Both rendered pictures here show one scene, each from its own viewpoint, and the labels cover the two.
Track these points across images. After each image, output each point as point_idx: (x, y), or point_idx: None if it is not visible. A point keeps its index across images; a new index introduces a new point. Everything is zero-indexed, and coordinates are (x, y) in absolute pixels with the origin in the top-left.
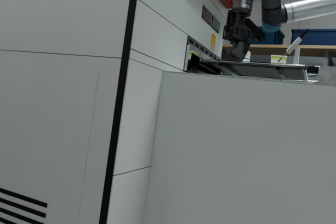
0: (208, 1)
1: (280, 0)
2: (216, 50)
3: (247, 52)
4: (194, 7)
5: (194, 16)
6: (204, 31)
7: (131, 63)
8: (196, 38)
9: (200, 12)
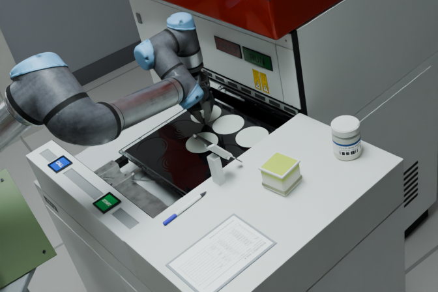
0: (224, 29)
1: (156, 72)
2: (276, 94)
3: (191, 113)
4: (199, 39)
5: (203, 47)
6: (231, 64)
7: (152, 77)
8: (218, 70)
9: (212, 43)
